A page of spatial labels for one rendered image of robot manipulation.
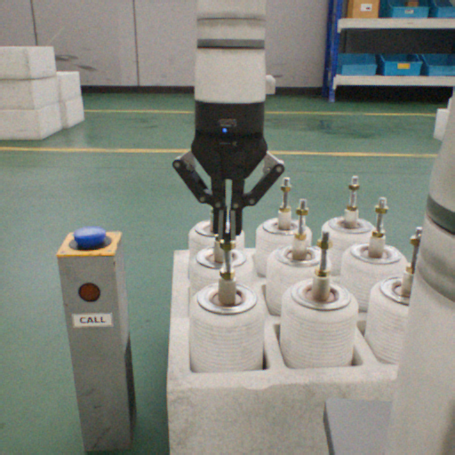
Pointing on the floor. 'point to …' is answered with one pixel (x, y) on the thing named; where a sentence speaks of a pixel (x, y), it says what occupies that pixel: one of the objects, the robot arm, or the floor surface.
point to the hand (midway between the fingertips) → (227, 222)
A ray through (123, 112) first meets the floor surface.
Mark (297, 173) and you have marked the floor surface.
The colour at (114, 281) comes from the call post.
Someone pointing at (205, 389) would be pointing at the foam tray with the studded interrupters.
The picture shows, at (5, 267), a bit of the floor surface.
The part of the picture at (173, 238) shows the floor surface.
